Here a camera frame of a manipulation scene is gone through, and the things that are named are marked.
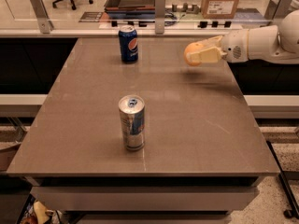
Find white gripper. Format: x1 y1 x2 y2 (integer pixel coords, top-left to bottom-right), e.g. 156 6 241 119
188 29 249 63

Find orange fruit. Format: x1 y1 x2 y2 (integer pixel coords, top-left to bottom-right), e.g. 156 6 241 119
184 42 204 66

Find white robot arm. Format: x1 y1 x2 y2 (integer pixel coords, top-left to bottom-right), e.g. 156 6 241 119
184 10 299 66

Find blue pepsi can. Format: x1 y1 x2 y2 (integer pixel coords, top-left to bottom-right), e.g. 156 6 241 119
119 25 138 63

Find silver redbull can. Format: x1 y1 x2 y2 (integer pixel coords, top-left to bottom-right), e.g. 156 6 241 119
119 94 145 151

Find cardboard box with label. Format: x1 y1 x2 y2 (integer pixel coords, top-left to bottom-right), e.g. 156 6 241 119
201 0 239 19

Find grey drawer front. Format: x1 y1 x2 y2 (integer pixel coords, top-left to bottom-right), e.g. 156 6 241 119
31 187 258 211

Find middle metal glass post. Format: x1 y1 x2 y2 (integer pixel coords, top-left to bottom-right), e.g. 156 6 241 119
155 0 165 35

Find metal glass post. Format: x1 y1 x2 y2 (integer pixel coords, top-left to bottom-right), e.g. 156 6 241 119
155 0 165 35
30 0 53 34
264 0 292 24

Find right metal glass post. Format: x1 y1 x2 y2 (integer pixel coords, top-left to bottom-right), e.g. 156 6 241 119
264 0 292 24

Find left metal glass post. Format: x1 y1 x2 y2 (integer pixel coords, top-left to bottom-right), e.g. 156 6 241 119
30 0 53 34

